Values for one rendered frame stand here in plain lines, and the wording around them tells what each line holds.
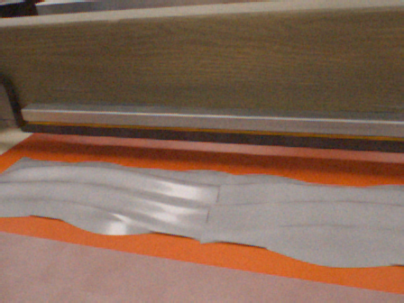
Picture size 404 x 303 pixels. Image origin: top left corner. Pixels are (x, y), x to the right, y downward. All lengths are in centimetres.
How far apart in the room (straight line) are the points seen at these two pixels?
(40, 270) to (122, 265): 4
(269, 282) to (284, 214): 5
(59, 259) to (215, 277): 9
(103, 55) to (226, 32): 9
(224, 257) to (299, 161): 10
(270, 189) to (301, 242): 5
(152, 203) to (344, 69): 14
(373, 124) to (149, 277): 15
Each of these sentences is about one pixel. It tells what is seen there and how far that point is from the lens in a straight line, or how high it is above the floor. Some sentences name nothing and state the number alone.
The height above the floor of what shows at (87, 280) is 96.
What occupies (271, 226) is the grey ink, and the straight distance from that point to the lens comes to 23.
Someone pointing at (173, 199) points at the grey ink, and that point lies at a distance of 26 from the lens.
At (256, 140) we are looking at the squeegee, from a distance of 30.
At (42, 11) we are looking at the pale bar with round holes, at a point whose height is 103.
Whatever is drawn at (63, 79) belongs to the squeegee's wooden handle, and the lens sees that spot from 34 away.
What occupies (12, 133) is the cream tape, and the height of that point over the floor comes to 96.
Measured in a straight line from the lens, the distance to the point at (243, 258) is 22.
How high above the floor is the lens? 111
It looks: 28 degrees down
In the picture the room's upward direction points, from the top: 7 degrees counter-clockwise
